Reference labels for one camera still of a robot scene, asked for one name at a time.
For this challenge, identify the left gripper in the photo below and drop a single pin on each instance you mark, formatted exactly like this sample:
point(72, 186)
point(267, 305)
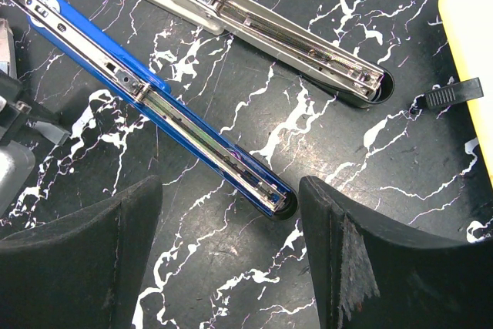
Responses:
point(17, 161)

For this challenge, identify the staple strip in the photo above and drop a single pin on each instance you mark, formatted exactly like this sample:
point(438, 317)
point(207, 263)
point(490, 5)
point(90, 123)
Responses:
point(53, 132)

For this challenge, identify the yellow framed whiteboard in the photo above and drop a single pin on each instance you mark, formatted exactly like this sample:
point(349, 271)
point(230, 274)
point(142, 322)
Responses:
point(468, 27)

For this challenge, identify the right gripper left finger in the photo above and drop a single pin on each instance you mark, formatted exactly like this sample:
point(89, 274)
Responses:
point(85, 269)

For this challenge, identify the red staple box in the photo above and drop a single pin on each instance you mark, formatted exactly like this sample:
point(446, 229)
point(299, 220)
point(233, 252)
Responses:
point(7, 49)

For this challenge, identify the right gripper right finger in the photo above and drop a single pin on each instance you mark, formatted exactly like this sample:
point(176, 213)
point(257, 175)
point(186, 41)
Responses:
point(370, 271)

